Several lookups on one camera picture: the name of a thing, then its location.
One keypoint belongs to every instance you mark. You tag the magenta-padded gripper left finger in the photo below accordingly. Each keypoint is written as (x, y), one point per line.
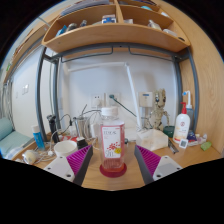
(60, 166)

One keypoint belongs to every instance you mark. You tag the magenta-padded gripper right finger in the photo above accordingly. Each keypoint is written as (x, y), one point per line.
(166, 166)

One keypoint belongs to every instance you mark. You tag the clear bottle with pink drink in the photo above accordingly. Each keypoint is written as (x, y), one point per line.
(112, 143)

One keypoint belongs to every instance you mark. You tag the white paper cup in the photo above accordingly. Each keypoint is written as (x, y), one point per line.
(65, 149)

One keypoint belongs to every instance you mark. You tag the small white display clock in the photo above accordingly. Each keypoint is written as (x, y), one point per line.
(183, 143)

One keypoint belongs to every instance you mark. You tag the red printed packet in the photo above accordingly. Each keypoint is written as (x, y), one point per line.
(69, 138)

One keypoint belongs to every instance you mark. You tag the white tissue box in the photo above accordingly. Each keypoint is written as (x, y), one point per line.
(151, 139)

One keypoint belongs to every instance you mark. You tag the small black block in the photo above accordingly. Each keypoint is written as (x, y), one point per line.
(82, 142)

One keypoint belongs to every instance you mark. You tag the dark green jar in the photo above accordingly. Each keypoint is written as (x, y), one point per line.
(168, 131)

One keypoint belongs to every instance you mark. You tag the blue tube with white cap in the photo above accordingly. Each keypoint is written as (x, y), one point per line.
(38, 138)

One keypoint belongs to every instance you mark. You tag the black electric shaver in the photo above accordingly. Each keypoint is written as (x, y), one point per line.
(52, 126)

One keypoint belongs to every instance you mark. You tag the white pump lotion bottle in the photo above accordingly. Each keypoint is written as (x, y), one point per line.
(181, 128)

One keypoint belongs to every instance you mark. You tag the small green cloth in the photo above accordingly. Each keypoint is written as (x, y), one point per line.
(206, 146)

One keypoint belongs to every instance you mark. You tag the stainless steel cup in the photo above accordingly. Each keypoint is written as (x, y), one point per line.
(81, 126)

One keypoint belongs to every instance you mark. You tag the flat round red coaster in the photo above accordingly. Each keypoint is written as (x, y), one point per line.
(113, 173)

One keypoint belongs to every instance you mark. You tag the bed with teal bedding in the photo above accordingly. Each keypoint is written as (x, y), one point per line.
(13, 140)

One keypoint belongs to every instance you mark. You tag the tree-creature figurine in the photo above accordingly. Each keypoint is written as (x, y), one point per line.
(159, 113)

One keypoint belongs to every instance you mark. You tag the white spray bottle, blue nozzle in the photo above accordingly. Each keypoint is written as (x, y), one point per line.
(188, 100)

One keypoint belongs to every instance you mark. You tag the white desk lamp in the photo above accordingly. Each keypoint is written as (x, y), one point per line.
(131, 90)

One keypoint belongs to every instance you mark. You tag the wooden shelf unit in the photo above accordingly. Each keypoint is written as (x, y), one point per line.
(113, 36)

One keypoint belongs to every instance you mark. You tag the white wall box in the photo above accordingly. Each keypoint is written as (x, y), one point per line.
(145, 99)

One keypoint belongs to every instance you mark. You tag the grey metal desk frame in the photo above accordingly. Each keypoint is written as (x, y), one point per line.
(40, 96)

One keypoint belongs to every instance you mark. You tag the white wall socket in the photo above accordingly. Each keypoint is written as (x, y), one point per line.
(97, 100)

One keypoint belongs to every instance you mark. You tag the white wall light switches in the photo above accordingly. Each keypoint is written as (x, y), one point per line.
(25, 89)

